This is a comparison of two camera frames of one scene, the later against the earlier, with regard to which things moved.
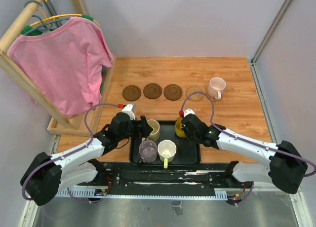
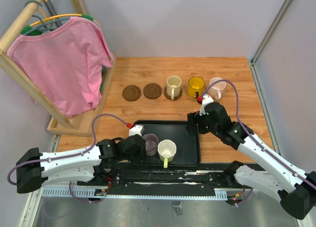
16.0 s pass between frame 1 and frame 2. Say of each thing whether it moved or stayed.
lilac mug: moved
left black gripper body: moved
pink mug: stayed
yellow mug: moved
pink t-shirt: stayed
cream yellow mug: moved
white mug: stayed
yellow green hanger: stayed
